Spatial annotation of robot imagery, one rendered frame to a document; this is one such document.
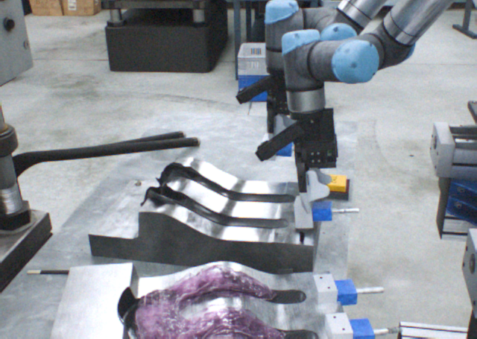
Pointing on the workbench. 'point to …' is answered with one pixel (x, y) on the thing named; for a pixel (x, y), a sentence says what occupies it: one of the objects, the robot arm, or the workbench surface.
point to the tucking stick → (48, 272)
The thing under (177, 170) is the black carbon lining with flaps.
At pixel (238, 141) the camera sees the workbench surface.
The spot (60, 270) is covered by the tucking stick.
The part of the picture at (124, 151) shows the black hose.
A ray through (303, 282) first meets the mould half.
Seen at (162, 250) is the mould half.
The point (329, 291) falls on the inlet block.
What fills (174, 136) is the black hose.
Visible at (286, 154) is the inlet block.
